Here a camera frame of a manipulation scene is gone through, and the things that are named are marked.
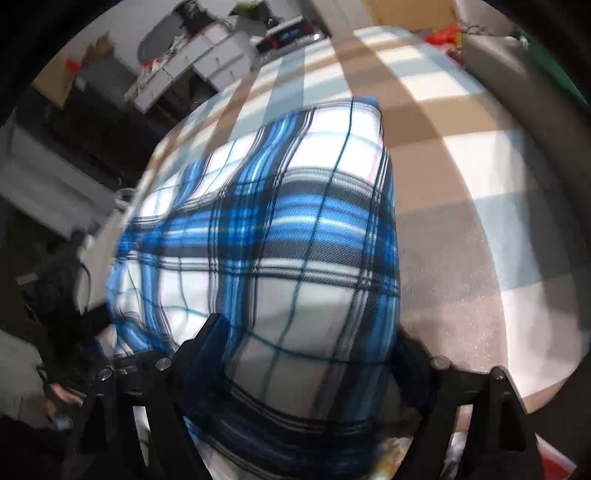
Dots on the black box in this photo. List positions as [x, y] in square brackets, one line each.
[286, 33]

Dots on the grey oval mirror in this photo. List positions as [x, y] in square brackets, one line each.
[159, 39]

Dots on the orange plastic bag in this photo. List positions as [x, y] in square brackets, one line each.
[441, 34]

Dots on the red box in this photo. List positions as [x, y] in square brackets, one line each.
[558, 461]

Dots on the wooden door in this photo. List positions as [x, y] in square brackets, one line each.
[406, 11]

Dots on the brown cardboard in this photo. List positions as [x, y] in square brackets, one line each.
[55, 83]

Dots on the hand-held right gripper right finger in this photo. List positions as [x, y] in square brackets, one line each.
[411, 371]

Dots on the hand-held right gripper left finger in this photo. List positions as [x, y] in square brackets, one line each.
[210, 355]

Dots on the person's left hand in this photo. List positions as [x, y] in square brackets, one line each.
[62, 401]

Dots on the blue plaid shirt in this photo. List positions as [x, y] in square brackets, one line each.
[286, 258]

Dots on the white drawer desk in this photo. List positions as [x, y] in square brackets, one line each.
[221, 64]

